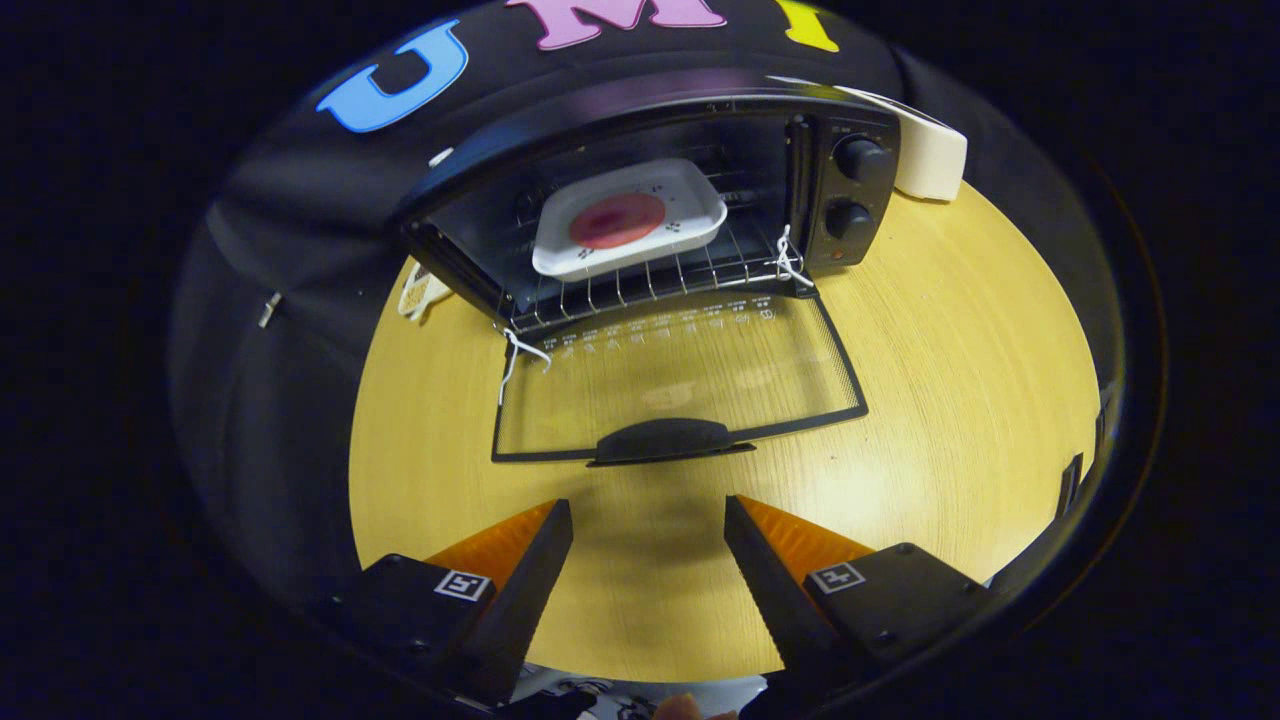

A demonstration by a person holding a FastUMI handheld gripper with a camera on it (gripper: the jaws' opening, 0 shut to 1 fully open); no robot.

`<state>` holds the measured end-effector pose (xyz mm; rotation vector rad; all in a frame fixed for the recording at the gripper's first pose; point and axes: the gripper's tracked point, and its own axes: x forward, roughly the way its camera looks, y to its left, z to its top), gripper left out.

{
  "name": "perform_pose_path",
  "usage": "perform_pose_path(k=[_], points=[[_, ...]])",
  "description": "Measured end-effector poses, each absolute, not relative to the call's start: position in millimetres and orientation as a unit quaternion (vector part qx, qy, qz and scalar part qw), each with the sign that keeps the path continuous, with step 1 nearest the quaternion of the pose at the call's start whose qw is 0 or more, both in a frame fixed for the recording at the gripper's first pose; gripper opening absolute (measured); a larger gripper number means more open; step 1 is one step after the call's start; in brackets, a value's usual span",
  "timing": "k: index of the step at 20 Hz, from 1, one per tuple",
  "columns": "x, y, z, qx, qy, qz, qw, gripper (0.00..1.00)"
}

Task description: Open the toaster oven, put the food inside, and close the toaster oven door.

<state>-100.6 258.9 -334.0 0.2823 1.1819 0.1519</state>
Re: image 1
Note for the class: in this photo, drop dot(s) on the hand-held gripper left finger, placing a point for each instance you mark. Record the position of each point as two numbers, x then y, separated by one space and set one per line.
520 600

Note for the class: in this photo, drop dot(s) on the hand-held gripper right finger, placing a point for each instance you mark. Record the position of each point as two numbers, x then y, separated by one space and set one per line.
770 590

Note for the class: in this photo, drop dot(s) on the pink round meat slice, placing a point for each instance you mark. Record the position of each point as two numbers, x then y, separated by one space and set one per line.
617 220

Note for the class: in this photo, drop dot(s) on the white square plate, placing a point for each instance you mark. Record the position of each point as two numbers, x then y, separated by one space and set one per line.
690 200

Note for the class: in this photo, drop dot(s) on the black toaster oven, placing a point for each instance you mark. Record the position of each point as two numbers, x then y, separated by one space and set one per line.
850 180

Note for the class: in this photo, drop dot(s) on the white boxy toaster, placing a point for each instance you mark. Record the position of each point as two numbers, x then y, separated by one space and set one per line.
935 160

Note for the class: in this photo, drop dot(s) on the small dish of beans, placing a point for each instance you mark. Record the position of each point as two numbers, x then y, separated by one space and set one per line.
422 292

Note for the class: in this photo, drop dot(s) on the silver metal clip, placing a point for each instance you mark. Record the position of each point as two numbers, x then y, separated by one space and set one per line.
268 308

